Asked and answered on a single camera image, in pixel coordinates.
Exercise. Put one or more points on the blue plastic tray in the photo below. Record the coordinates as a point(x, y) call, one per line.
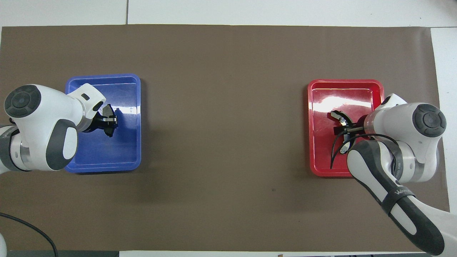
point(121, 150)

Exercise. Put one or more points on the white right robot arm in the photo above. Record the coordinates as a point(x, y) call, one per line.
point(400, 150)

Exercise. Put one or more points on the red plastic tray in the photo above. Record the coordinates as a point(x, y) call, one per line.
point(321, 157)

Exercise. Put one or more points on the small dark brake pad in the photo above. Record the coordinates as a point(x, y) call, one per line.
point(108, 112)

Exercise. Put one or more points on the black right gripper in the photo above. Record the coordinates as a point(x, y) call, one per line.
point(357, 127)

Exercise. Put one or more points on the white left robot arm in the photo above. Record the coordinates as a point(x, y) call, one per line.
point(39, 128)

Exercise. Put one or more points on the brown table mat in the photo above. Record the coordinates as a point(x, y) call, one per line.
point(228, 71)

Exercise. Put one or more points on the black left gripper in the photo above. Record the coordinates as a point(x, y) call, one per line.
point(101, 123)

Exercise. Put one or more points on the long curved brake pad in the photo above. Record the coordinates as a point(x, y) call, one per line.
point(337, 115)

